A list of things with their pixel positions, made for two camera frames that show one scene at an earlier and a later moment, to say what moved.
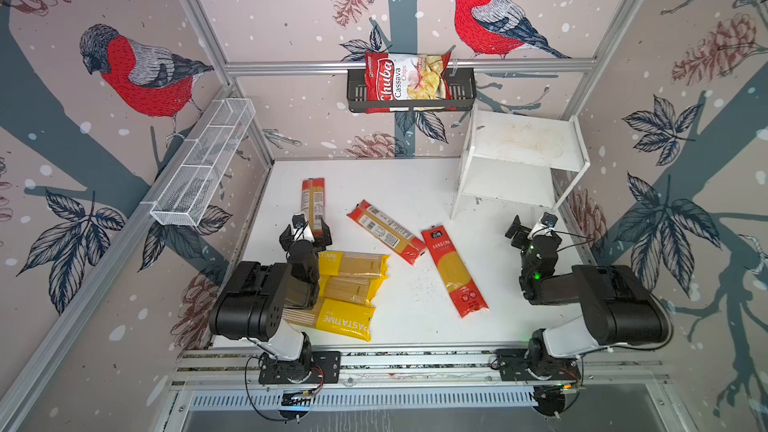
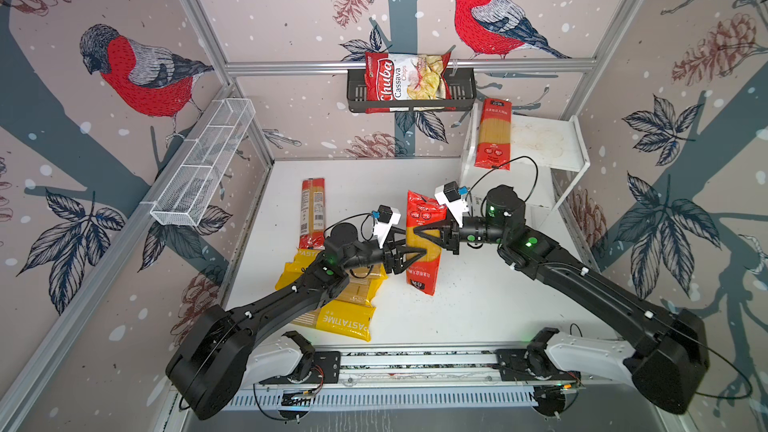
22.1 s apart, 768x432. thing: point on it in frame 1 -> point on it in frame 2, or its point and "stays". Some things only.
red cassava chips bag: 394,81 stays
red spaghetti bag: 313,203 stays
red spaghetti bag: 461,287 -> 493,145
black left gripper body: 318,243 -> 389,263
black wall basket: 463,95 stays
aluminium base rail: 462,366 stays
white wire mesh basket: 184,199 stays
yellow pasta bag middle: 354,287 stays
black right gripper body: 520,236 -> 453,237
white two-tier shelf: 530,160 stays
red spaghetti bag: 388,231 -> 423,211
